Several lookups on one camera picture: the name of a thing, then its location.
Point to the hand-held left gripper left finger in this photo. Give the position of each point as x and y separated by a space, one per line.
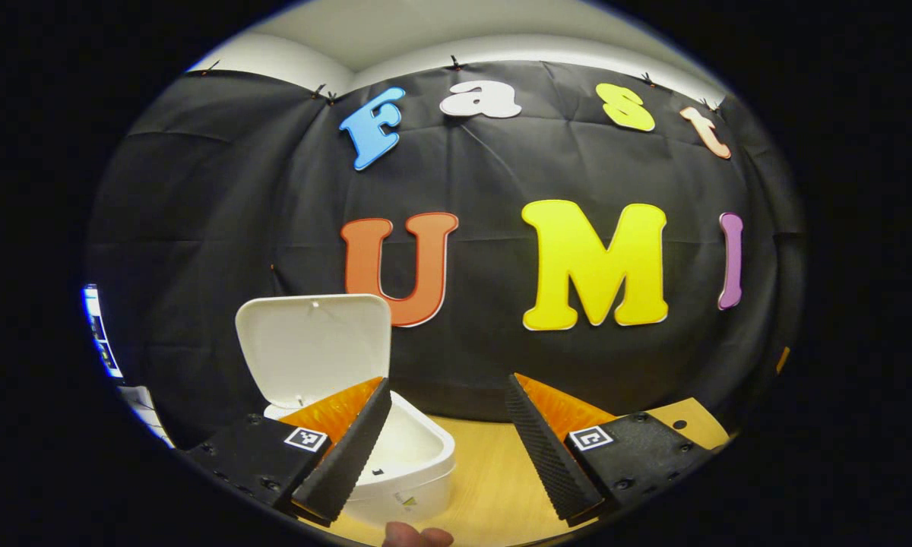
346 463

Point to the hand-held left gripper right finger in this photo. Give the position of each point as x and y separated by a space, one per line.
551 463

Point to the white desktop garbage bin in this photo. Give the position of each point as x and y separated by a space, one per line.
311 349

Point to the wooden desktop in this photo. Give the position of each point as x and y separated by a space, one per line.
486 471

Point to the white side desk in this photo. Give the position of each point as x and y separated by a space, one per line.
144 414

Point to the computer monitor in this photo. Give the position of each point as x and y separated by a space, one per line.
105 342

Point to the black backdrop cloth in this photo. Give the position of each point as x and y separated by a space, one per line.
501 167

